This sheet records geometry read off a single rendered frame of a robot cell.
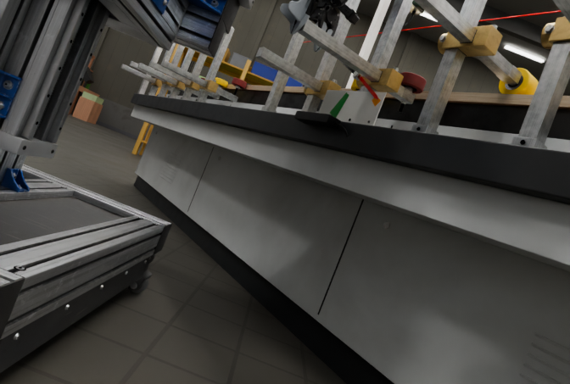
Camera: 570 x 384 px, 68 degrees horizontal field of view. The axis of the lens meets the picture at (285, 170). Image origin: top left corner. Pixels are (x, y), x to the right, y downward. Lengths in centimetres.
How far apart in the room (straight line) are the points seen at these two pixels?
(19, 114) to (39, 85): 7
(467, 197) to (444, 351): 40
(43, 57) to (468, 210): 91
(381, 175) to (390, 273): 31
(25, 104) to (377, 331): 102
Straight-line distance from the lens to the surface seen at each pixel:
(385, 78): 121
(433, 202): 100
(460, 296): 115
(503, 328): 110
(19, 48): 102
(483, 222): 93
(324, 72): 146
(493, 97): 126
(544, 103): 94
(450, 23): 104
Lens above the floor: 47
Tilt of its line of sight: 2 degrees up
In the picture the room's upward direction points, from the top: 22 degrees clockwise
